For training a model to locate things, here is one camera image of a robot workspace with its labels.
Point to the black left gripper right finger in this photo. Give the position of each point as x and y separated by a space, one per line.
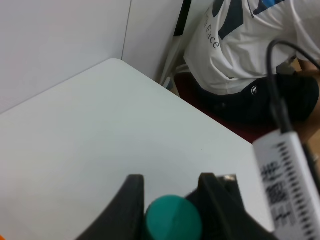
220 205

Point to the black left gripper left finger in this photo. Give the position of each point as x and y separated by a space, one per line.
123 218

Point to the person in white shirt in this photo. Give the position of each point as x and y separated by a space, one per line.
227 52

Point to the test tube with green cap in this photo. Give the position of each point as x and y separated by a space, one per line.
172 217

